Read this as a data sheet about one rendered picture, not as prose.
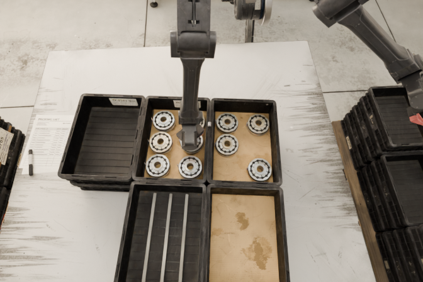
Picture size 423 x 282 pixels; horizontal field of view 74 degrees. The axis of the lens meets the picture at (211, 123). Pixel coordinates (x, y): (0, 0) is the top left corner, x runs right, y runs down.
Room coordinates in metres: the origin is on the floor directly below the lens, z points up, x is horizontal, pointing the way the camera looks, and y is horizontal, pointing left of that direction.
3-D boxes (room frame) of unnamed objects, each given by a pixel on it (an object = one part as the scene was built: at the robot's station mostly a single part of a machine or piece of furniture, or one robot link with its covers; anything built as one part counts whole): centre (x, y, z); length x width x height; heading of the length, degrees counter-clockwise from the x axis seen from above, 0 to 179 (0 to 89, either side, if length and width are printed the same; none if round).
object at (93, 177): (0.51, 0.46, 0.92); 0.40 x 0.30 x 0.02; 178
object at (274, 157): (0.49, -0.14, 0.87); 0.40 x 0.30 x 0.11; 178
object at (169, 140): (0.50, 0.23, 0.86); 0.10 x 0.10 x 0.01
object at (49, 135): (0.56, 0.83, 0.70); 0.33 x 0.23 x 0.01; 4
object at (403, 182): (0.40, -1.16, 0.31); 0.40 x 0.30 x 0.34; 4
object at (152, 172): (0.39, 0.23, 0.86); 0.10 x 0.10 x 0.01
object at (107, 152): (0.51, 0.46, 0.87); 0.40 x 0.30 x 0.11; 178
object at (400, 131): (0.80, -1.13, 0.37); 0.40 x 0.30 x 0.45; 4
